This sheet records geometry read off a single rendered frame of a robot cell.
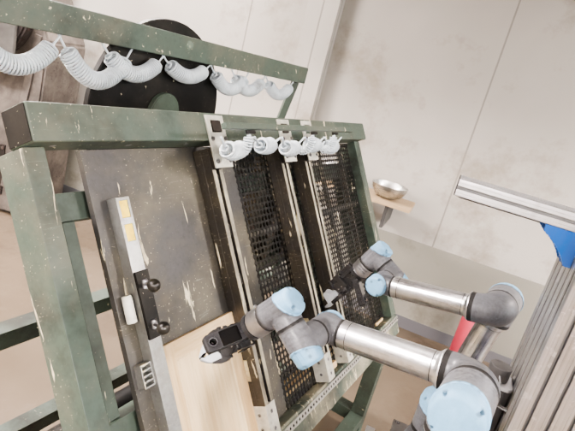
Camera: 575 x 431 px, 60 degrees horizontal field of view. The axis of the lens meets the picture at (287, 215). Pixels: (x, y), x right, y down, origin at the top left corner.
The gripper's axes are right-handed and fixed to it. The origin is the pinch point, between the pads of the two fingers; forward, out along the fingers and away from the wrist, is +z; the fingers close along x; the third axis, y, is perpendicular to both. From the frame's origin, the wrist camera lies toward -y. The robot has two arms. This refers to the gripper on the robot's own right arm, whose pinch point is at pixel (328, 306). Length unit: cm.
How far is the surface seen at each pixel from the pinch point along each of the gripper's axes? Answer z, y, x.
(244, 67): -31, 116, -60
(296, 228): -6.4, 33.2, -16.9
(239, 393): 29, 1, 41
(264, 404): 27.8, -8.0, 36.3
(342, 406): 96, -62, -106
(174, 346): 16, 27, 64
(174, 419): 26, 11, 74
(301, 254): -0.1, 23.6, -15.7
